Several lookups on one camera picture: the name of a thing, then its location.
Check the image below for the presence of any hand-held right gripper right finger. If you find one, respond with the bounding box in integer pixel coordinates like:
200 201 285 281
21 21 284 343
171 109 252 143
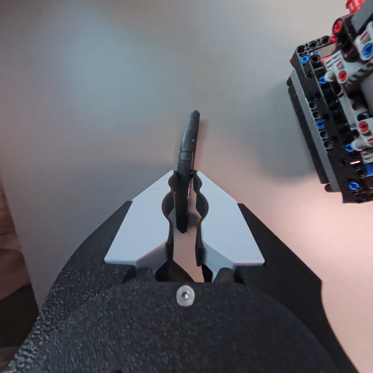
192 170 266 282

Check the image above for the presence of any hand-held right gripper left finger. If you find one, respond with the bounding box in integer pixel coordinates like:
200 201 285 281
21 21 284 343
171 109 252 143
104 170 178 271

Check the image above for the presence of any toy brick race car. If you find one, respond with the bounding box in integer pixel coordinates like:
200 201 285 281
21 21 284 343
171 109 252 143
287 0 373 204

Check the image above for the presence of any person's torso beige sweatshirt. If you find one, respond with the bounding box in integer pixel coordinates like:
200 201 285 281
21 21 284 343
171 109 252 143
0 175 31 301

